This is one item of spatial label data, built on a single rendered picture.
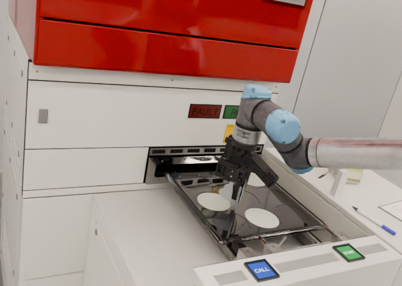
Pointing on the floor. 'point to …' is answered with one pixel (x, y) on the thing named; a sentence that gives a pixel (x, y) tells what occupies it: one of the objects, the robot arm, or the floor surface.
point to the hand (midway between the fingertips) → (235, 206)
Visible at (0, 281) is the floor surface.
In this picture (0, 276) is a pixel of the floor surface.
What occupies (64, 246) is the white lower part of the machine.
